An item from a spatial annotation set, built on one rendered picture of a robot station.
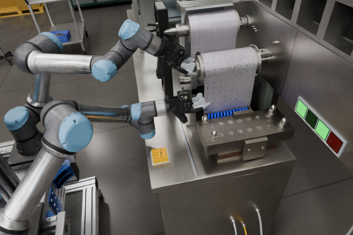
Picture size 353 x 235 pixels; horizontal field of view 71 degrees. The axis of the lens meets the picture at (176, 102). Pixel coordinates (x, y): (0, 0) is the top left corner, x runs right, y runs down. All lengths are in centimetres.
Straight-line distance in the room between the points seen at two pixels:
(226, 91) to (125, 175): 142
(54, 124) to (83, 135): 9
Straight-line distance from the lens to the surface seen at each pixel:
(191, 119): 131
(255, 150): 115
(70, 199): 206
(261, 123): 119
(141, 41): 95
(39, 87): 140
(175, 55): 100
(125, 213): 211
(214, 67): 107
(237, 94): 119
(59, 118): 89
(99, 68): 89
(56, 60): 103
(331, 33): 96
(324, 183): 244
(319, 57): 96
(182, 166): 115
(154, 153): 118
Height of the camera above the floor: 181
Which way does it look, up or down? 38 degrees down
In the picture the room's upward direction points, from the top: 4 degrees counter-clockwise
